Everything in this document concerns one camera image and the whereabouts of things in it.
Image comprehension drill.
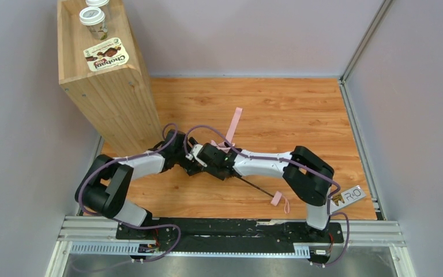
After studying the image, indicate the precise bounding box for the pink folding umbrella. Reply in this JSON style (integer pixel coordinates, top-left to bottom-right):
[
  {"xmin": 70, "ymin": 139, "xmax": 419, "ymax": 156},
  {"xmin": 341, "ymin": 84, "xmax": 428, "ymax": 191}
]
[{"xmin": 211, "ymin": 107, "xmax": 291, "ymax": 214}]

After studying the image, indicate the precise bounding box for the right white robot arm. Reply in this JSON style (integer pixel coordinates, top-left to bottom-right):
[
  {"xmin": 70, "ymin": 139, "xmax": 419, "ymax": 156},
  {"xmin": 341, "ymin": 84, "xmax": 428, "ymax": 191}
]
[{"xmin": 186, "ymin": 143, "xmax": 334, "ymax": 231}]

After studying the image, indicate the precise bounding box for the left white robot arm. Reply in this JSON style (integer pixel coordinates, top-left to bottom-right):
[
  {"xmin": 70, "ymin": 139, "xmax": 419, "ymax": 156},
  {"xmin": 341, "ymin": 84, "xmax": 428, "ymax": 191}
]
[{"xmin": 74, "ymin": 129, "xmax": 202, "ymax": 227}]

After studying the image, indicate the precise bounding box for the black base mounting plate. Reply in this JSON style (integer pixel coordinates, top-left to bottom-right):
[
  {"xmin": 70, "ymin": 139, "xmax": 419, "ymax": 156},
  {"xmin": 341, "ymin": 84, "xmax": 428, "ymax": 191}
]
[{"xmin": 116, "ymin": 218, "xmax": 345, "ymax": 252}]

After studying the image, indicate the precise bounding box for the wooden shelf box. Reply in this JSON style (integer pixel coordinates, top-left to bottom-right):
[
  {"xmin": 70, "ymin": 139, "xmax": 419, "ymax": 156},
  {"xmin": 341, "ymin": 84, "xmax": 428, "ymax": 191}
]
[{"xmin": 57, "ymin": 1, "xmax": 163, "ymax": 156}]

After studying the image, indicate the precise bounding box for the Chobani yogurt container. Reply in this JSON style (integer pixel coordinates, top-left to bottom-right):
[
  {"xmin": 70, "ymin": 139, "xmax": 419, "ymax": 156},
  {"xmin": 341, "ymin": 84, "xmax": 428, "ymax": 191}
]
[{"xmin": 83, "ymin": 38, "xmax": 129, "ymax": 72}]

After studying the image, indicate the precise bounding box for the white logo label plate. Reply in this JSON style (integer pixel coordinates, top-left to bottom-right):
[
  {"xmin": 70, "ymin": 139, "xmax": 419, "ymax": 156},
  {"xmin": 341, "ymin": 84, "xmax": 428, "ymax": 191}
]
[{"xmin": 329, "ymin": 185, "xmax": 366, "ymax": 214}]

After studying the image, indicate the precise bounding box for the paper cup with white lid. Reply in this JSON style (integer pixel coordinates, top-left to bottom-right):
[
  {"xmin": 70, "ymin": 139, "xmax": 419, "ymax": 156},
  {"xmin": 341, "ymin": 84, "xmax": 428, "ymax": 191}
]
[{"xmin": 79, "ymin": 6, "xmax": 108, "ymax": 40}]

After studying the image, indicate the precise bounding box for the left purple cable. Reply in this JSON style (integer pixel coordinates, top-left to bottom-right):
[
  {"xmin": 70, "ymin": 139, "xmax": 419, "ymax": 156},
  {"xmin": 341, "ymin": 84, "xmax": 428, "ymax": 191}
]
[{"xmin": 77, "ymin": 123, "xmax": 181, "ymax": 264}]

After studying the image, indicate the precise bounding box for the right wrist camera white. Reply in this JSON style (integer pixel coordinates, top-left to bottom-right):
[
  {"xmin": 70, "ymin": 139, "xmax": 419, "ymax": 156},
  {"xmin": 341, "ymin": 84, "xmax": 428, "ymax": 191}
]
[{"xmin": 186, "ymin": 144, "xmax": 208, "ymax": 167}]

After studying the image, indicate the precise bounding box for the white slotted cable duct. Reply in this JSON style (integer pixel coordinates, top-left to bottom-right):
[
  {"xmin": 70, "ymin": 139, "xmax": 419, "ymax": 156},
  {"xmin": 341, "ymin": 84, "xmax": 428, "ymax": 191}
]
[{"xmin": 69, "ymin": 242, "xmax": 310, "ymax": 259}]

